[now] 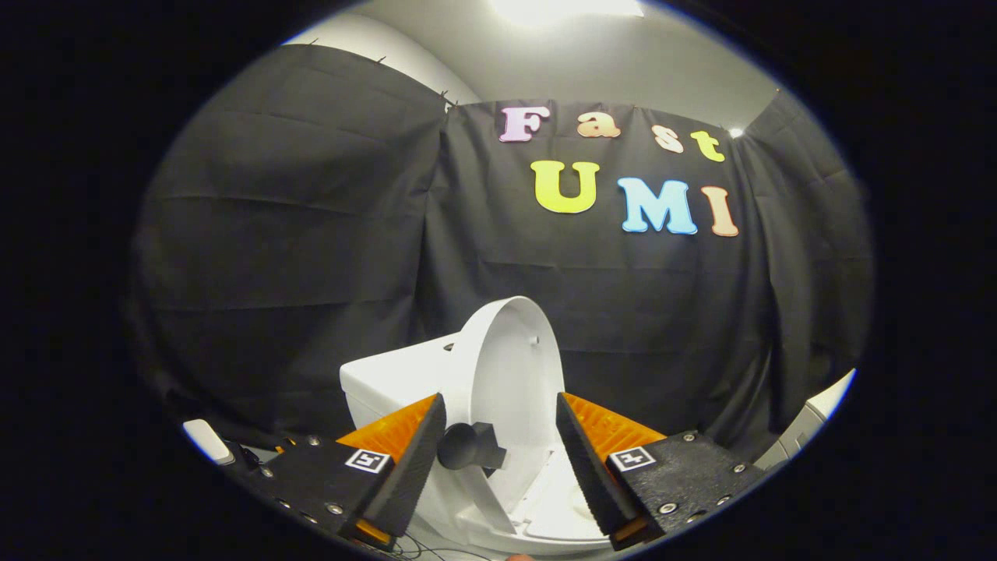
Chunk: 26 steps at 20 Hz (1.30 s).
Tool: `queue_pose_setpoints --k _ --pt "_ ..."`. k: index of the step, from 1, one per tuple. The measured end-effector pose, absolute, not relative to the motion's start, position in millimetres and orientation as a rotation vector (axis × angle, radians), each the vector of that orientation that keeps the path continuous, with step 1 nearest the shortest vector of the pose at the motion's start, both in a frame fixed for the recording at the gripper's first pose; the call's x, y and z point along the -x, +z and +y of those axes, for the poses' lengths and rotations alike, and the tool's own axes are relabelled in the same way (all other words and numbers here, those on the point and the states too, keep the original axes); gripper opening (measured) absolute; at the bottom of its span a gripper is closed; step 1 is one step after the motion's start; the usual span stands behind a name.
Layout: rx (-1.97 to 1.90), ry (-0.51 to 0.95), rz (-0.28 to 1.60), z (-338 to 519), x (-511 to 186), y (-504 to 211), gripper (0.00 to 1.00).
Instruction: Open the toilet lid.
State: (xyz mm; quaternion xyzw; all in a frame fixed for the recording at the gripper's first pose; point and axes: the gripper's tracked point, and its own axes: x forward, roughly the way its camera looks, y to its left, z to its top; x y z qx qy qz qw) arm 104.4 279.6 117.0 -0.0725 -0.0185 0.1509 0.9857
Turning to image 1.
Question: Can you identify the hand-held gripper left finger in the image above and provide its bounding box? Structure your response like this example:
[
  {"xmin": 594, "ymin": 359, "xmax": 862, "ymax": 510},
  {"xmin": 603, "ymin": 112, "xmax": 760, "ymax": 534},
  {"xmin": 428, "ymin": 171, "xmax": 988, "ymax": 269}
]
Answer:
[{"xmin": 234, "ymin": 392, "xmax": 447, "ymax": 552}]

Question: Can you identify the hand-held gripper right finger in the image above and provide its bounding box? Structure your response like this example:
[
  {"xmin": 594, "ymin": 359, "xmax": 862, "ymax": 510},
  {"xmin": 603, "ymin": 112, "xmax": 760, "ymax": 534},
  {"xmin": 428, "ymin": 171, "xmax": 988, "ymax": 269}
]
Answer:
[{"xmin": 555, "ymin": 392, "xmax": 768, "ymax": 551}]

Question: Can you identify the white toilet lid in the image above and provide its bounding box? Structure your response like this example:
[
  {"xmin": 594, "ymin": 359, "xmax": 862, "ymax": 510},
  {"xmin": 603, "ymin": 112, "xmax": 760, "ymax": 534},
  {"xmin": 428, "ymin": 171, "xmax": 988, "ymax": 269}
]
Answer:
[{"xmin": 438, "ymin": 296, "xmax": 566, "ymax": 538}]

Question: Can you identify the white ceramic toilet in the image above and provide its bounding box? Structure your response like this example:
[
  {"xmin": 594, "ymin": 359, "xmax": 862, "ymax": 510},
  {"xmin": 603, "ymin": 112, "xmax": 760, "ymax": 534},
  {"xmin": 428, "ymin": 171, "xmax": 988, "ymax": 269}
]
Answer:
[{"xmin": 340, "ymin": 331, "xmax": 618, "ymax": 556}]

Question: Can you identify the white rounded object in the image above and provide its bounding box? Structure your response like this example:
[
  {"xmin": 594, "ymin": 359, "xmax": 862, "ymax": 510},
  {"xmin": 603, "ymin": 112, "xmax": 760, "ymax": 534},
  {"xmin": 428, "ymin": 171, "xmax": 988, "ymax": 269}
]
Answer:
[{"xmin": 182, "ymin": 419, "xmax": 235, "ymax": 467}]

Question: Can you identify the white drawer cabinet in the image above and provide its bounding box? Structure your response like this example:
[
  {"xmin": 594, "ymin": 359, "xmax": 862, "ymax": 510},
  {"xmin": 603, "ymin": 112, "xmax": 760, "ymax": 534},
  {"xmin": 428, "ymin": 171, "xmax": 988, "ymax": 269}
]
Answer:
[{"xmin": 752, "ymin": 369, "xmax": 858, "ymax": 473}]

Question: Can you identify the black backdrop cloth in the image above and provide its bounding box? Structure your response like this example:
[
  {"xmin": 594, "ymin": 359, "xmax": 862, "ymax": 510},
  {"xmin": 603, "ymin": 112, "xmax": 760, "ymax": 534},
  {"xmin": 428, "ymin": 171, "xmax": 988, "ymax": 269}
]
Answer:
[{"xmin": 129, "ymin": 43, "xmax": 877, "ymax": 468}]

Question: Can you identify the ceiling light panel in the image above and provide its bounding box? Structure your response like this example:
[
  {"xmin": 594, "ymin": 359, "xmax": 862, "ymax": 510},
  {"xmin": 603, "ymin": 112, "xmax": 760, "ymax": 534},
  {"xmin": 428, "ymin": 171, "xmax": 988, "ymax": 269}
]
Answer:
[{"xmin": 491, "ymin": 0, "xmax": 646, "ymax": 25}]

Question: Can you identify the black floor cable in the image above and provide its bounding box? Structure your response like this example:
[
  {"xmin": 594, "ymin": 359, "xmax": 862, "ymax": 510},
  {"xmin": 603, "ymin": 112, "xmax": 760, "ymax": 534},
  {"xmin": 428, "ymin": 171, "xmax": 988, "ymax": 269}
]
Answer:
[{"xmin": 389, "ymin": 534, "xmax": 493, "ymax": 561}]

